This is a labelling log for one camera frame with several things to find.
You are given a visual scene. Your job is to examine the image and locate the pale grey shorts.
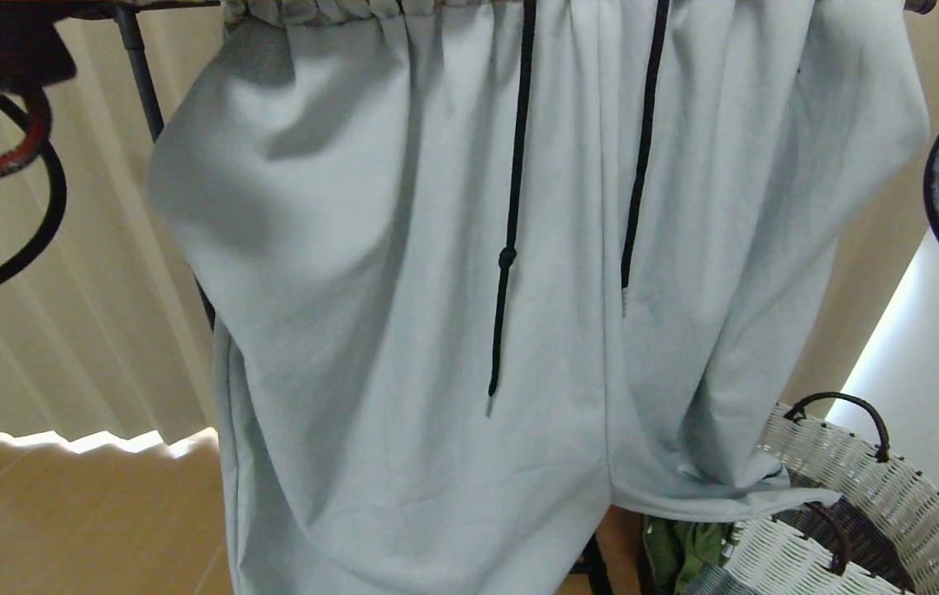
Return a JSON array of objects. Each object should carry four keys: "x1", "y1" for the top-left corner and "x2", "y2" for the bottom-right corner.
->
[{"x1": 145, "y1": 0, "x2": 931, "y2": 595}]

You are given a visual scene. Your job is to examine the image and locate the white laundry basket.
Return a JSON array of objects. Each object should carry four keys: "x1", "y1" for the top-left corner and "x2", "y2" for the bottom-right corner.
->
[{"x1": 684, "y1": 391, "x2": 939, "y2": 595}]

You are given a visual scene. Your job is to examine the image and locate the beige curtain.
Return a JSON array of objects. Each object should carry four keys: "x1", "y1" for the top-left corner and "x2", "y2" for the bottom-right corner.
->
[{"x1": 0, "y1": 0, "x2": 939, "y2": 447}]

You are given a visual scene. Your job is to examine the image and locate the green garment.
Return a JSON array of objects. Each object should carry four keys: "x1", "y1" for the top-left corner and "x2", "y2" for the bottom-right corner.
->
[{"x1": 641, "y1": 514, "x2": 739, "y2": 595}]

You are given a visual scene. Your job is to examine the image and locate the black clothes rack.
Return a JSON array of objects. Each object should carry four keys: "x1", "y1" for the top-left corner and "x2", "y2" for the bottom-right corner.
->
[{"x1": 77, "y1": 0, "x2": 937, "y2": 595}]

